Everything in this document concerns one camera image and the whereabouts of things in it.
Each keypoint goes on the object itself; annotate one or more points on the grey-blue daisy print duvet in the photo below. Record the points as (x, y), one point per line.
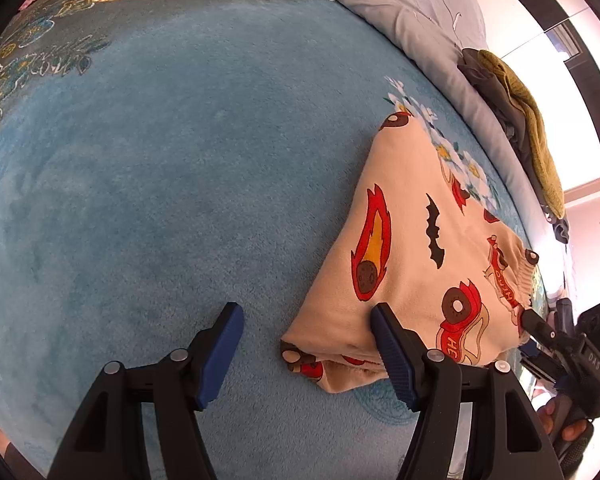
(410, 5)

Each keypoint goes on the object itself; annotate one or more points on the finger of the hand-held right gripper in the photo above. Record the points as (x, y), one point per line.
(540, 330)

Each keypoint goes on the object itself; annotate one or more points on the person's right hand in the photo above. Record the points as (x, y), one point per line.
(567, 435)

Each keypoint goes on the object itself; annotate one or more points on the olive green knitted sweater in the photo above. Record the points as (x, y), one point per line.
(535, 130)

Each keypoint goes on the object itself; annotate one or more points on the dark grey garment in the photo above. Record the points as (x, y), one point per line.
(560, 230)
(485, 85)

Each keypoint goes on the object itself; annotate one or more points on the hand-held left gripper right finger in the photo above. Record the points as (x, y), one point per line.
(395, 355)

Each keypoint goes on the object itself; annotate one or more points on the white wardrobe with black stripe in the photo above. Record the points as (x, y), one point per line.
(570, 35)

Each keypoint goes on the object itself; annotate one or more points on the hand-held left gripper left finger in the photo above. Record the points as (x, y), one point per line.
(220, 355)

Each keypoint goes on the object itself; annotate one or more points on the cream car print pajama pants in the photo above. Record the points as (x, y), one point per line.
(415, 270)

